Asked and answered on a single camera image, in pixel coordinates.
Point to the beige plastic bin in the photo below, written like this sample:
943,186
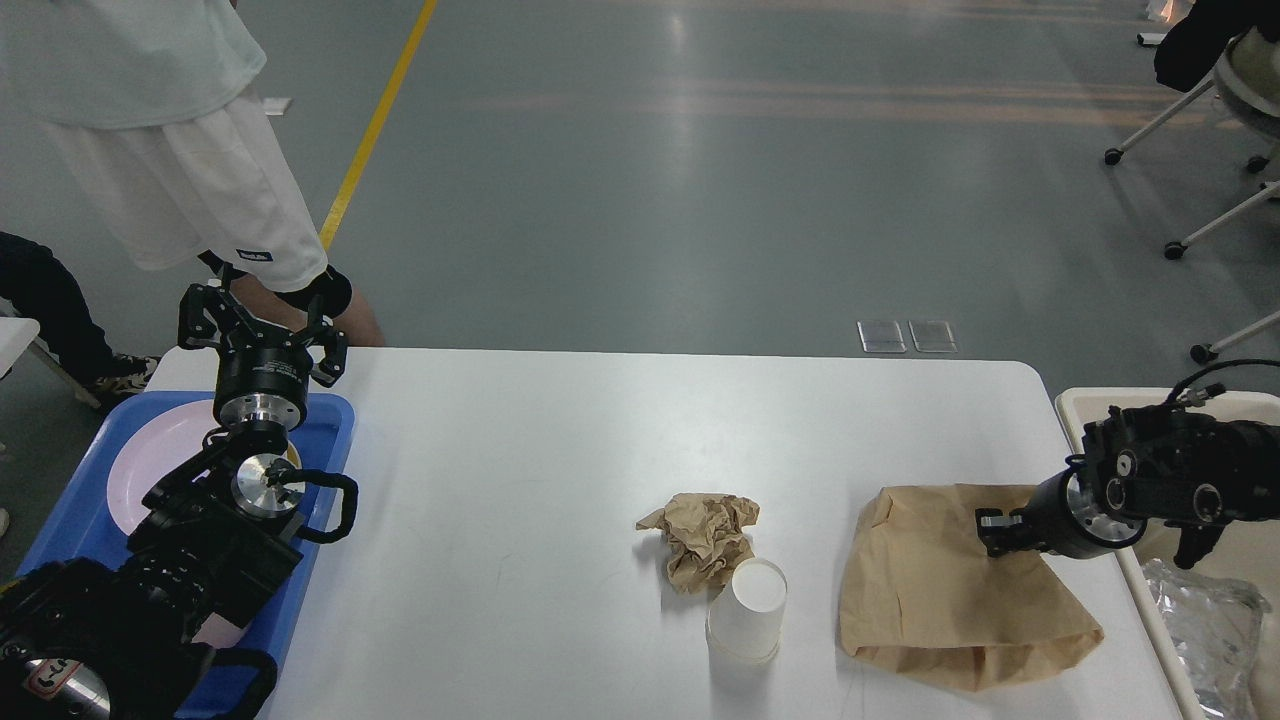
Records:
1247,551

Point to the person in white shorts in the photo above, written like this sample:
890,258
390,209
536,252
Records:
152,106

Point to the pink mug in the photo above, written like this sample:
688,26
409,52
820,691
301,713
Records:
220,633

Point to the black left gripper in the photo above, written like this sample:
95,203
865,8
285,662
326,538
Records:
255,383

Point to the brown paper ball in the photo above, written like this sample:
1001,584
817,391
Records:
705,533

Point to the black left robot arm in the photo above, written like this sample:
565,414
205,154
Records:
82,641

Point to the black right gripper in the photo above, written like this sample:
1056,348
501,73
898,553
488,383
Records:
1061,517

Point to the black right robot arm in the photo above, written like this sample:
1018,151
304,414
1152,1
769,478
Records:
1168,462

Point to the blue plastic tray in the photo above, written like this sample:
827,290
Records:
81,526

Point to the brown paper bag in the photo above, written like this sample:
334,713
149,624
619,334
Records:
922,598

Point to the metal floor plates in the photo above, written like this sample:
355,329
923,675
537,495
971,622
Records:
924,336

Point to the yellow plate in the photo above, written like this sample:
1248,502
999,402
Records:
292,456

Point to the white paper cup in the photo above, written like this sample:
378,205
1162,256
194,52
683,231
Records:
745,620

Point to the small white side table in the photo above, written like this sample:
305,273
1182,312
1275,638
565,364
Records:
18,337

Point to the aluminium foil tray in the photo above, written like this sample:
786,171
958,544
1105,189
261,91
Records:
1215,627

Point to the person in dark trousers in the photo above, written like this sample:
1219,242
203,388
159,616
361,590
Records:
40,288

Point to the pink plate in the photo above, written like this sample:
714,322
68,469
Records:
160,434

